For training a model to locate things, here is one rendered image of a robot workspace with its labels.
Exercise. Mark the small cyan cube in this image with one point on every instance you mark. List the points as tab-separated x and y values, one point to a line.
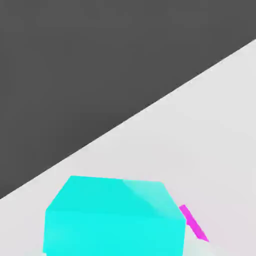
114	220

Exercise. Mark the small magenta cube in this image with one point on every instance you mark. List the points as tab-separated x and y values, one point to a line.
193	223

